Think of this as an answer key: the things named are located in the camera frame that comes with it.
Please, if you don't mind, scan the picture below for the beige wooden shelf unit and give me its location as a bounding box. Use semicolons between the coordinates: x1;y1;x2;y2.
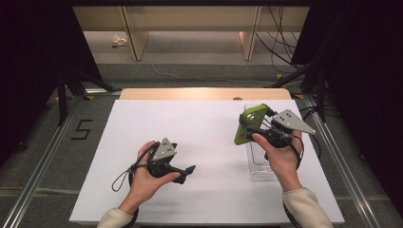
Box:
72;5;310;62

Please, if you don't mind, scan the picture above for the left gripper black strap cable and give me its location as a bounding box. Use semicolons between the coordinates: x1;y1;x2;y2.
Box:
111;142;160;228

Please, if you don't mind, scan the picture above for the gripper black strap cable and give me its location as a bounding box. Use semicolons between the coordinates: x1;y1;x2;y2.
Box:
282;135;306;228
111;142;160;228

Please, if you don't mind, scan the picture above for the clear plastic tray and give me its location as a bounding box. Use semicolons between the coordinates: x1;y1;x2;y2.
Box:
243;104;278;177

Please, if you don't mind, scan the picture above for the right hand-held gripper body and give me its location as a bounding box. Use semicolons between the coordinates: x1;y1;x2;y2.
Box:
250;109;317;149

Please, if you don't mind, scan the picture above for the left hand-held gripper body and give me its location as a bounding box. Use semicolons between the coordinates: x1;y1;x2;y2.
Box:
146;137;188;184

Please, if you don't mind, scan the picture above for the metal floor rail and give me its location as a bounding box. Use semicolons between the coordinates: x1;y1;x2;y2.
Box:
0;94;84;228
302;94;383;228

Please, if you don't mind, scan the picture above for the dark curtain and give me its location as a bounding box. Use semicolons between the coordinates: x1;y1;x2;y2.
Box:
0;0;104;165
291;0;403;217

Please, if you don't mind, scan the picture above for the person's right hand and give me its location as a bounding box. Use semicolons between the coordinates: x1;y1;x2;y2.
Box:
252;131;305;193

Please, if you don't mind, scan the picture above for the crumpled white paper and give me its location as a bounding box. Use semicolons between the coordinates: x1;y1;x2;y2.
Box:
111;34;129;48

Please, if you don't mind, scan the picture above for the green phone case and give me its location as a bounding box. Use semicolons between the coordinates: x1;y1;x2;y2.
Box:
233;104;270;146

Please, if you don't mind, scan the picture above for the black metal stand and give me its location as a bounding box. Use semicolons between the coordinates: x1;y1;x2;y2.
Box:
272;58;328;124
56;63;123;127

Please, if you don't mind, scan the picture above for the right gripper black strap cable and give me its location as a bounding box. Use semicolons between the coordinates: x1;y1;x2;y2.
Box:
282;135;306;228

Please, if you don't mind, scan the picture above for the bundle of black cables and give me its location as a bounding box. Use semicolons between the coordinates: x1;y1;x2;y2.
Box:
256;6;306;74

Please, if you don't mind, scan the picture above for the black floor cable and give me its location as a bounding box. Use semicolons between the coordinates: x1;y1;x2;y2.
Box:
298;105;323;160

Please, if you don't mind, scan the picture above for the wooden table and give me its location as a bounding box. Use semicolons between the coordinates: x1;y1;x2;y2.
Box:
119;87;293;101

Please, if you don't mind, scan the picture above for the person's left hand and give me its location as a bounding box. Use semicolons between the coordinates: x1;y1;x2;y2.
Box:
117;141;182;217

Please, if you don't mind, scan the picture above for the white table board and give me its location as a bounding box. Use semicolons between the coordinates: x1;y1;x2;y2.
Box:
68;99;346;225

